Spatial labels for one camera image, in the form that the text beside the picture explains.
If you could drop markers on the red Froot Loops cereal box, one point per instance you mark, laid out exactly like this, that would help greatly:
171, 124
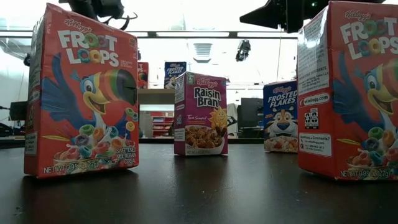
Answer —
357, 109
143, 76
81, 124

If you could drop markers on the black hanging camera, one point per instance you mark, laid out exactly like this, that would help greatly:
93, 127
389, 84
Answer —
243, 49

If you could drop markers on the black table frame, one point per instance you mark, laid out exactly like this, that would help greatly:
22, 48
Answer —
155, 140

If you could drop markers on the pink snack box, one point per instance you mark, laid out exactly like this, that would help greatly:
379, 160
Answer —
200, 124

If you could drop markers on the large black monitor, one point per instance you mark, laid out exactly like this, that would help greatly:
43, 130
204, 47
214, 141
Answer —
250, 112

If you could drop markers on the small black mounted device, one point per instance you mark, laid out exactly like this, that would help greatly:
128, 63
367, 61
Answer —
27, 59

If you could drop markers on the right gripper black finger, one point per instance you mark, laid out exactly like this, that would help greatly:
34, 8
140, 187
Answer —
267, 11
267, 21

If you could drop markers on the red storage rack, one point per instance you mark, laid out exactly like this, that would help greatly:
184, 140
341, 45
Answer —
161, 124

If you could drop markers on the ceiling air vent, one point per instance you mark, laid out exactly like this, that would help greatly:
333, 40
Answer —
202, 51

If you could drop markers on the blue Frosted Flakes cereal box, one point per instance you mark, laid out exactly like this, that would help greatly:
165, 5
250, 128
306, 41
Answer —
280, 124
174, 73

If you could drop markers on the light wooden shelf board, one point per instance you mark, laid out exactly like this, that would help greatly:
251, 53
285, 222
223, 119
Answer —
155, 96

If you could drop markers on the black overhead frame beam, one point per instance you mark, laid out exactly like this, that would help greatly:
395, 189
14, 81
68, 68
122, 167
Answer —
151, 34

